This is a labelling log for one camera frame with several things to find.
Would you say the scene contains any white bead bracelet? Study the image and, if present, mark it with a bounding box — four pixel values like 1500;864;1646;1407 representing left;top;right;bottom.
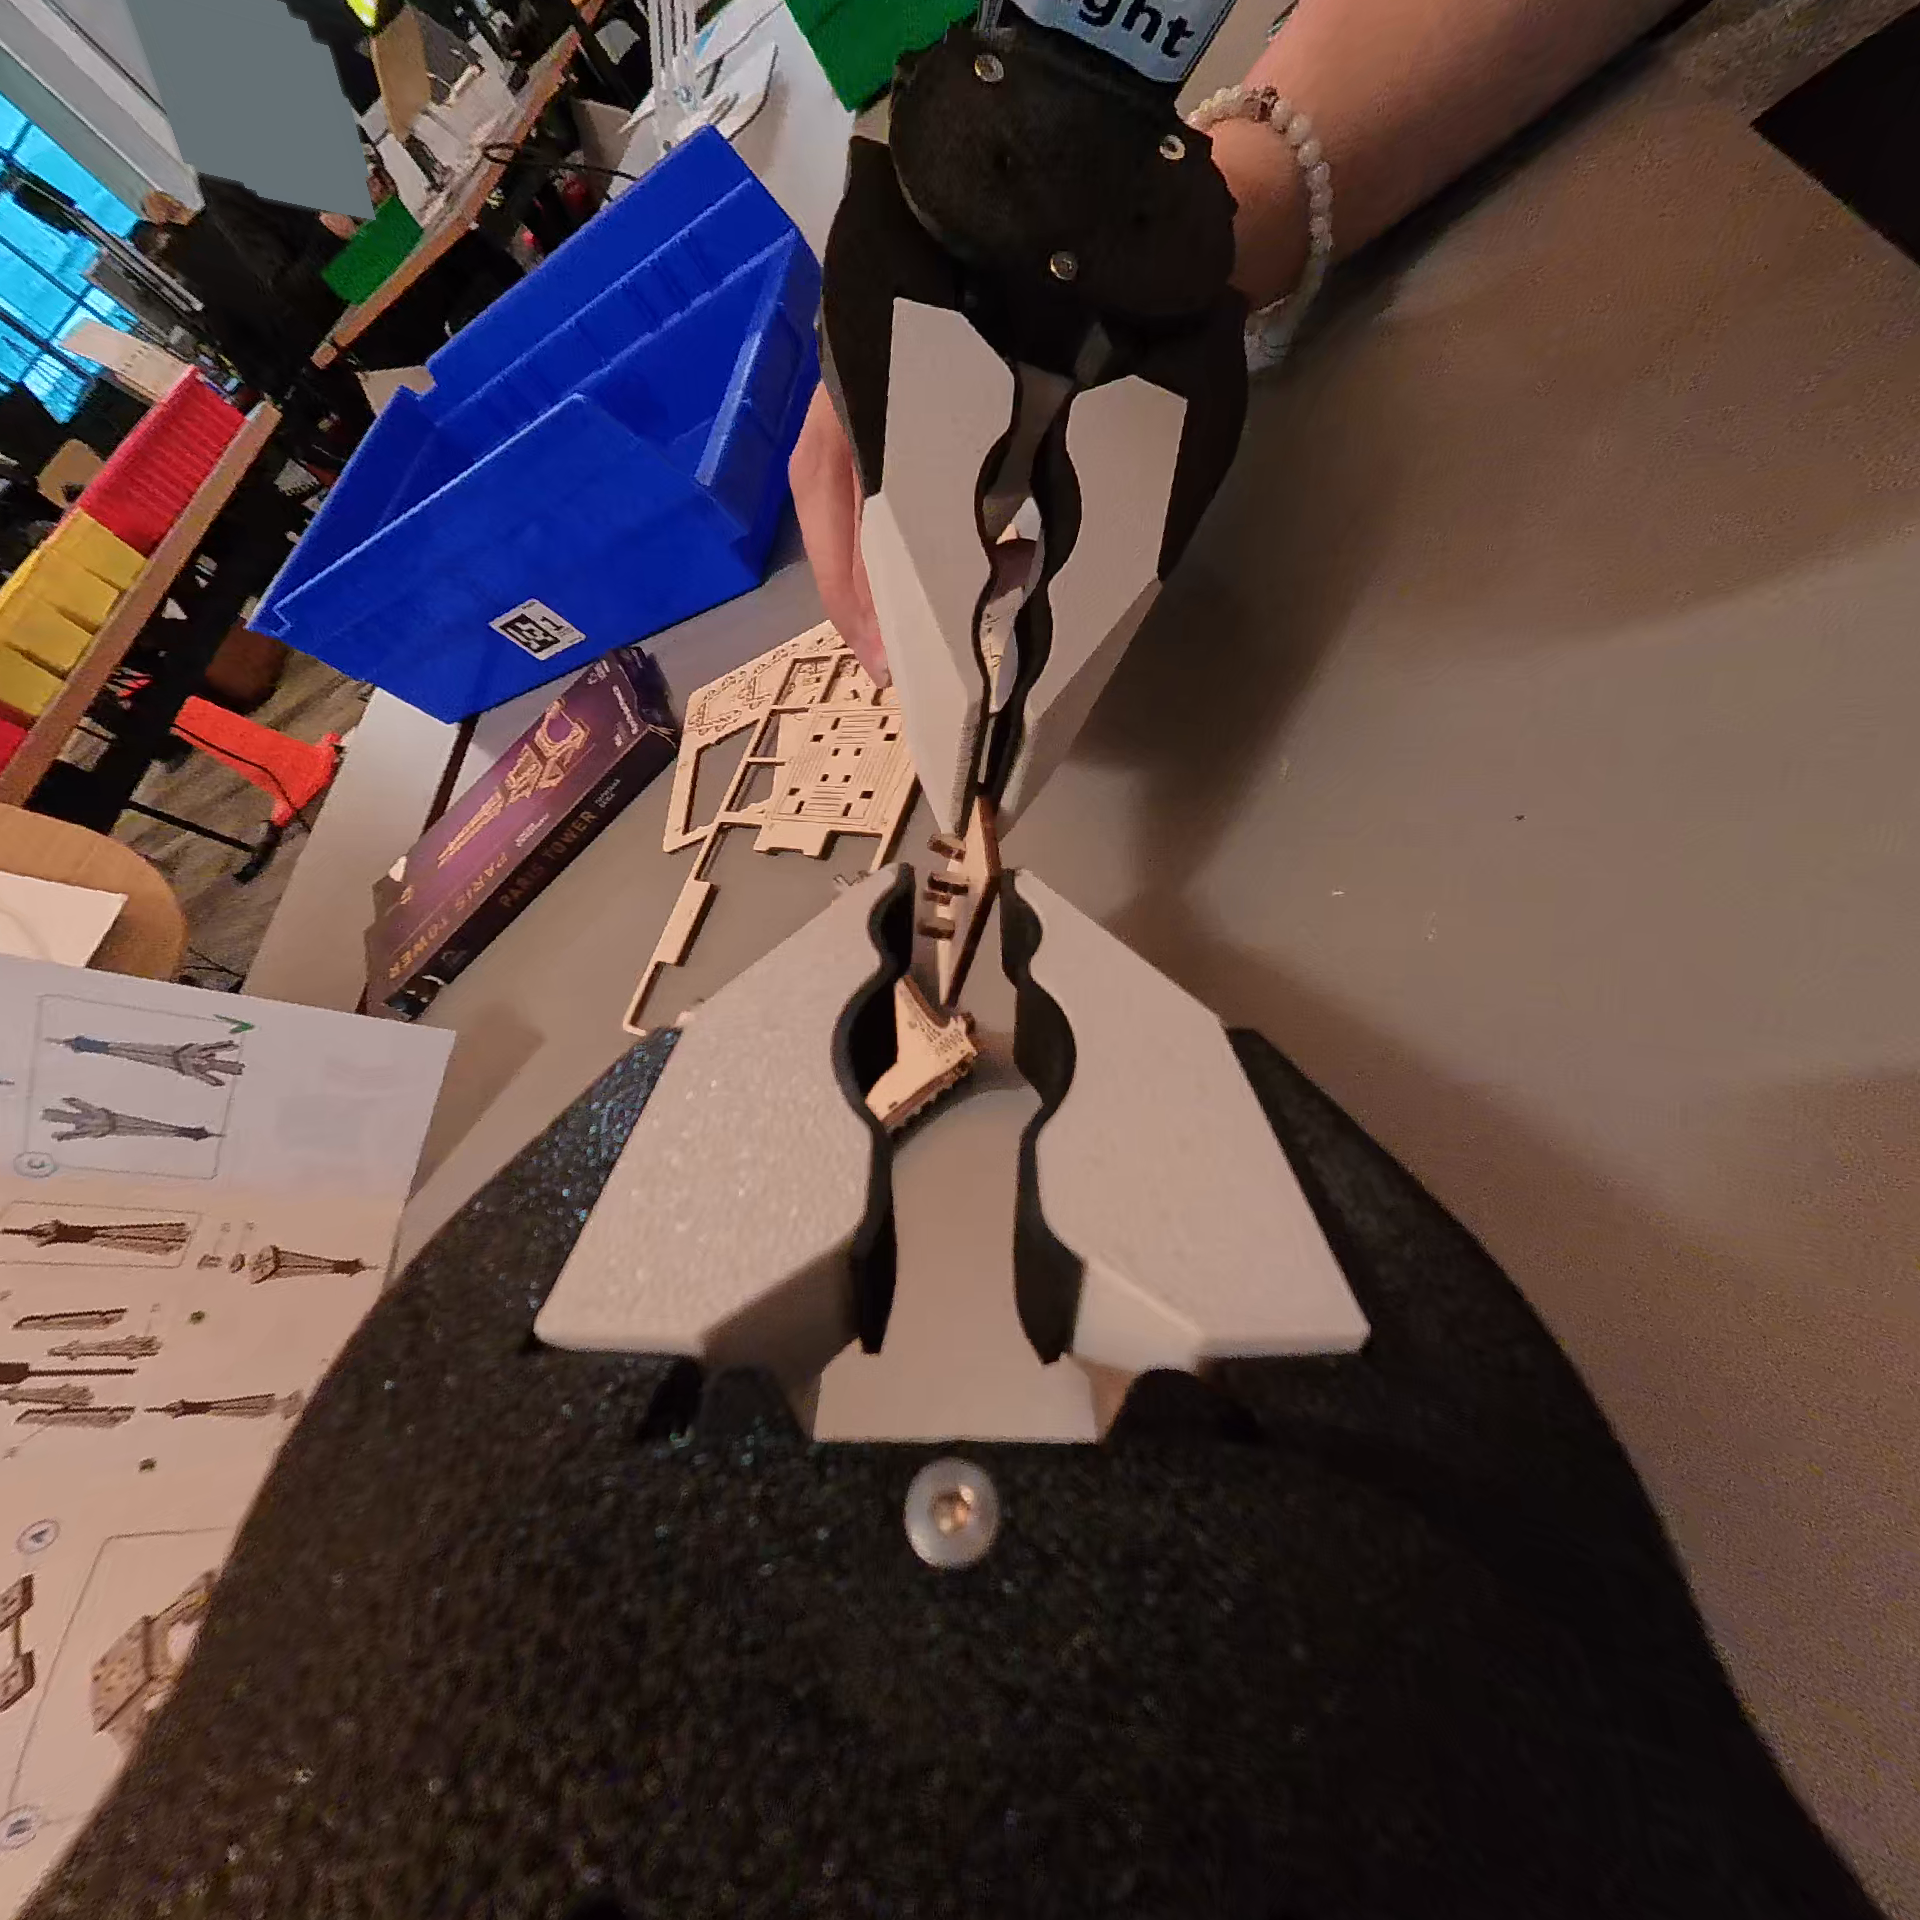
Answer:
1183;81;1337;375

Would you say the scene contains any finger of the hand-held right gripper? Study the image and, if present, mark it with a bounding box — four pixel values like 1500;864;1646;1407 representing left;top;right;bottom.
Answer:
982;375;1190;834
857;295;1021;834

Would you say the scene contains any purple puzzle box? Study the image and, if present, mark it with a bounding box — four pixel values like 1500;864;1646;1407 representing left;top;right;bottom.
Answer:
364;645;681;1021

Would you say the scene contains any brown board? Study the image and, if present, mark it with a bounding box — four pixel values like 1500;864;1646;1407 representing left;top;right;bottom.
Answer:
0;801;189;985

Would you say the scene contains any blue plastic bin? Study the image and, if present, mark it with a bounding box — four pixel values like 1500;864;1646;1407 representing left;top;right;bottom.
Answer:
247;128;826;725

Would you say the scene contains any folded paper instruction sheet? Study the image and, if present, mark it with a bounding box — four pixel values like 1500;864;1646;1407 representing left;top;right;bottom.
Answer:
0;870;459;1920

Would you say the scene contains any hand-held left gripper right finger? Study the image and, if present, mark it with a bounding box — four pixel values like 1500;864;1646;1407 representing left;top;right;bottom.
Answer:
996;866;1371;1373

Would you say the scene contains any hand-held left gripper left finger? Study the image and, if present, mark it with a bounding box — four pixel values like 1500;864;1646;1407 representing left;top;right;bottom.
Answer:
532;861;917;1356

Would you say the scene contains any small green box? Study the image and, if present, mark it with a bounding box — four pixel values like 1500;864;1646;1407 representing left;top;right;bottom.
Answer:
323;193;429;302

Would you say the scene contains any orange plastic stand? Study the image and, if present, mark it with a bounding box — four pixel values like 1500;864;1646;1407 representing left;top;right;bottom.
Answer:
171;695;345;829

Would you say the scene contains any large green box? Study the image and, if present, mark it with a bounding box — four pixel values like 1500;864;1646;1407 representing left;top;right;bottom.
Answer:
787;0;975;113

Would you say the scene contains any person's right forearm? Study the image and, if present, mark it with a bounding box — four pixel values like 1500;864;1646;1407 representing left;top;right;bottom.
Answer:
1259;0;1697;287

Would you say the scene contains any large glass window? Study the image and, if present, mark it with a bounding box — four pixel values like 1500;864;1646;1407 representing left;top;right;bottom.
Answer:
0;88;166;423

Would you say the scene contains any wooden puzzle parts sheet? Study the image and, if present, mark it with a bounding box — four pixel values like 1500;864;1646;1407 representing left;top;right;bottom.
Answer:
622;621;922;1040

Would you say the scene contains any person's right hand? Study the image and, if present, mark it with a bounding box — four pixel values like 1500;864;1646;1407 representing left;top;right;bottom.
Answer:
787;124;1315;688

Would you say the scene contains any rack of red yellow bins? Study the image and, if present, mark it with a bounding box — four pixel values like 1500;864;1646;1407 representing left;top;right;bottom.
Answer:
0;368;283;805

